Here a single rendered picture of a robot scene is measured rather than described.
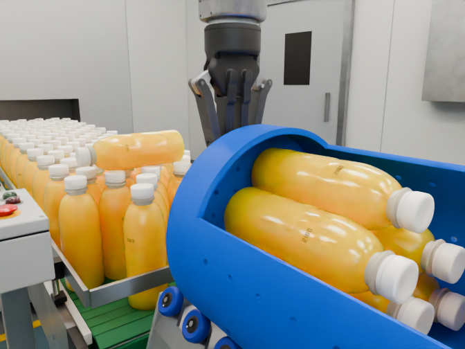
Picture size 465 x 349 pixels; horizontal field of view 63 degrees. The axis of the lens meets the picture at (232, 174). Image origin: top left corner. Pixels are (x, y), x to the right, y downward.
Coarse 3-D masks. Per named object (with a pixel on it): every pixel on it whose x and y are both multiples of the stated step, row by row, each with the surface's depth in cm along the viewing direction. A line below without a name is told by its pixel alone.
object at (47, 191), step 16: (0, 144) 141; (64, 144) 122; (0, 160) 151; (16, 160) 119; (32, 160) 100; (0, 176) 154; (16, 176) 120; (32, 176) 99; (48, 176) 89; (64, 176) 80; (96, 176) 84; (32, 192) 100; (48, 192) 79; (64, 192) 79; (48, 208) 79
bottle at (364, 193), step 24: (264, 168) 48; (288, 168) 46; (312, 168) 43; (336, 168) 41; (360, 168) 40; (288, 192) 45; (312, 192) 42; (336, 192) 40; (360, 192) 38; (384, 192) 37; (360, 216) 38; (384, 216) 38
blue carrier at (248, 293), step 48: (240, 144) 45; (288, 144) 56; (192, 192) 44; (432, 192) 45; (192, 240) 42; (240, 240) 36; (192, 288) 44; (240, 288) 35; (288, 288) 30; (240, 336) 38; (288, 336) 30; (336, 336) 27; (384, 336) 24; (432, 336) 45
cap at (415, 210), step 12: (408, 192) 37; (420, 192) 36; (408, 204) 35; (420, 204) 35; (432, 204) 37; (396, 216) 36; (408, 216) 35; (420, 216) 36; (408, 228) 36; (420, 228) 36
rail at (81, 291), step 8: (0, 168) 141; (8, 184) 124; (56, 248) 73; (56, 256) 72; (64, 256) 70; (64, 264) 67; (64, 272) 68; (72, 272) 64; (72, 280) 64; (80, 280) 61; (80, 288) 59; (80, 296) 60; (88, 296) 59; (88, 304) 59
